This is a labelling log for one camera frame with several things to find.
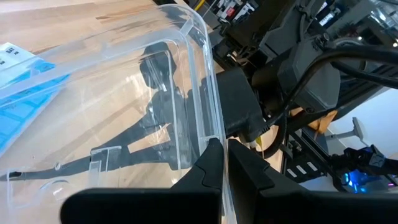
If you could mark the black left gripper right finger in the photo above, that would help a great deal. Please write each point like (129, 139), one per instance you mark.
(264, 202)

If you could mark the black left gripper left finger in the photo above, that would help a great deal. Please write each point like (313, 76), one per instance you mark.
(186, 202)

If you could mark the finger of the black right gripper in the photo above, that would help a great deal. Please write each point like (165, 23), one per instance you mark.
(239, 102)

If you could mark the clear plastic container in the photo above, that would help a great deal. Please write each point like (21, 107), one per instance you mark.
(124, 102)

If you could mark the blue white weekly pill organizer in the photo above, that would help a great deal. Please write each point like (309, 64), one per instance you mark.
(21, 93)

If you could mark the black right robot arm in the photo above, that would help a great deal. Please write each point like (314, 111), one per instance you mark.
(357, 18)

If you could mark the blue-lit electronic device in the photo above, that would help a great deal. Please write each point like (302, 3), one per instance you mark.
(363, 174)

